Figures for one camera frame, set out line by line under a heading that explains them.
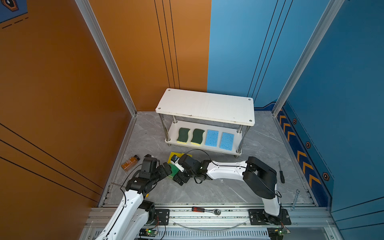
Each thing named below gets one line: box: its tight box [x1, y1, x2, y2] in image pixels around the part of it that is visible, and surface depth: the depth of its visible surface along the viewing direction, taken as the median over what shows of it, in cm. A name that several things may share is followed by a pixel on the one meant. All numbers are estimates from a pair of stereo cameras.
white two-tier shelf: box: [155, 88, 256, 159], surface depth 85 cm
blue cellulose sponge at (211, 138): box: [204, 129, 219, 147], surface depth 98 cm
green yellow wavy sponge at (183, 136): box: [176, 127, 190, 144], surface depth 98 cm
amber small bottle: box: [121, 154, 141, 172], surface depth 91 cm
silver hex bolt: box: [290, 189, 300, 211], surface depth 81 cm
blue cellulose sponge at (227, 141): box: [219, 132, 235, 151], surface depth 96 cm
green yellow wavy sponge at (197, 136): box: [190, 128, 205, 146], surface depth 97 cm
